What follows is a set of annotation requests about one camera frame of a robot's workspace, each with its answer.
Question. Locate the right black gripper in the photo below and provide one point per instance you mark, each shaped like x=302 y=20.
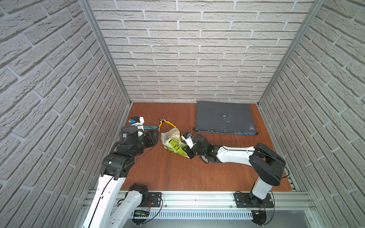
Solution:
x=191 y=151

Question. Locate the left aluminium frame post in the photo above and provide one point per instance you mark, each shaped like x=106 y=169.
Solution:
x=89 y=14

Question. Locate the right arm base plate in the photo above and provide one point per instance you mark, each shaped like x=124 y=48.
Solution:
x=248 y=200

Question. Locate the teal handled tool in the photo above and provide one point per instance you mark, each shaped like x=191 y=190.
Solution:
x=146 y=127

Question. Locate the white lattice breakfast bowl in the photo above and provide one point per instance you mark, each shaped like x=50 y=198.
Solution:
x=205 y=159

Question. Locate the green oats bag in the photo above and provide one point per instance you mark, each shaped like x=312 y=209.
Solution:
x=173 y=142

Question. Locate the dark grey network switch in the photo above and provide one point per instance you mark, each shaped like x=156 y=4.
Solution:
x=224 y=118

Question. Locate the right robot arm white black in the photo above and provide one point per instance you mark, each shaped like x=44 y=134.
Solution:
x=267 y=164

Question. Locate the aluminium frame post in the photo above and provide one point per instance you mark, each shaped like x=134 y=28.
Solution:
x=316 y=6
x=89 y=14

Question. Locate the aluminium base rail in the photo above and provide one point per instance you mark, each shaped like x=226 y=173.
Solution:
x=192 y=200

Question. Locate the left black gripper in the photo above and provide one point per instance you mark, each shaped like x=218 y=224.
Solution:
x=152 y=137

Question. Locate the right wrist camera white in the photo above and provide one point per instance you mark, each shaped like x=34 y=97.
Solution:
x=187 y=137

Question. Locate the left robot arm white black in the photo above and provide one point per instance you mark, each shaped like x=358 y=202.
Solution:
x=133 y=140

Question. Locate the right aluminium frame post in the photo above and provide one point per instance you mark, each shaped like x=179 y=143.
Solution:
x=316 y=6

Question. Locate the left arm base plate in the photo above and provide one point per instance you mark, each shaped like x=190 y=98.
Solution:
x=154 y=200

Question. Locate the right controller board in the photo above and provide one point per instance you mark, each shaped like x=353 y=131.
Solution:
x=259 y=217

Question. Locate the controller board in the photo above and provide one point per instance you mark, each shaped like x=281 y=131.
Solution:
x=140 y=216
x=259 y=217

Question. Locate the left controller board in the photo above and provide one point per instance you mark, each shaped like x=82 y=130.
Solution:
x=140 y=216

